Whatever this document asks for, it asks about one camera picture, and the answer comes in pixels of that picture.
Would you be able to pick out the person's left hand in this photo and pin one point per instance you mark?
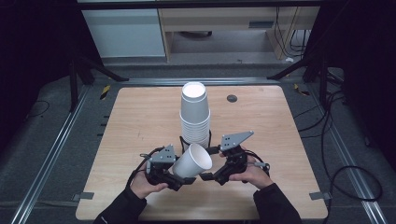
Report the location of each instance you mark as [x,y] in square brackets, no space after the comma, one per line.
[143,186]

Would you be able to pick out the black round table grommet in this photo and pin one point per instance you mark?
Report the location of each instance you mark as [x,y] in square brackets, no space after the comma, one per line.
[232,98]

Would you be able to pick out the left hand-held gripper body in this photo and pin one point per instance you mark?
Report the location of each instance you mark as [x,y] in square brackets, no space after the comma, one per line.
[162,168]

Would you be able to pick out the grey table bracket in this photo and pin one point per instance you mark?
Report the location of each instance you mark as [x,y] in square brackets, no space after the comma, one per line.
[320,196]
[83,196]

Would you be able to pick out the light wooden desk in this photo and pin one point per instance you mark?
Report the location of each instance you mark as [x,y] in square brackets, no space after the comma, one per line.
[218,18]

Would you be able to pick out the white paper cup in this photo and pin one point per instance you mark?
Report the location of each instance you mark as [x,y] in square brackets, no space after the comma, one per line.
[190,163]

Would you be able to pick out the small white floor object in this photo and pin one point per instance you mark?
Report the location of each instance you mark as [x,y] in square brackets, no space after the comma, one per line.
[289,59]

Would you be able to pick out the stack of white cups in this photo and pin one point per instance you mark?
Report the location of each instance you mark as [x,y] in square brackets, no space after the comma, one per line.
[195,121]

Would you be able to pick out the person's right hand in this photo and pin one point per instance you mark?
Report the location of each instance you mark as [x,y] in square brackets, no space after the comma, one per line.
[255,177]

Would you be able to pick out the black metal stand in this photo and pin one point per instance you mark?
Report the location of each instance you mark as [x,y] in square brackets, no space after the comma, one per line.
[323,77]
[73,87]

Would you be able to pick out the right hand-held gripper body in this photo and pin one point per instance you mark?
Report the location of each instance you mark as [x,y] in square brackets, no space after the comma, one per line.
[235,158]

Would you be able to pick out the yellow black striped tape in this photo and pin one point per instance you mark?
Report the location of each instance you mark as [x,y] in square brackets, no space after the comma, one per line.
[300,90]
[105,92]

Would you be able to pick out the silver floor rail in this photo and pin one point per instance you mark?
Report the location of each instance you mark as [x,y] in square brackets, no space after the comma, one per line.
[348,161]
[46,161]

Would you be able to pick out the white cabinet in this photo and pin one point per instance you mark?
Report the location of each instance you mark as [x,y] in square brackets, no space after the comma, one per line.
[124,34]

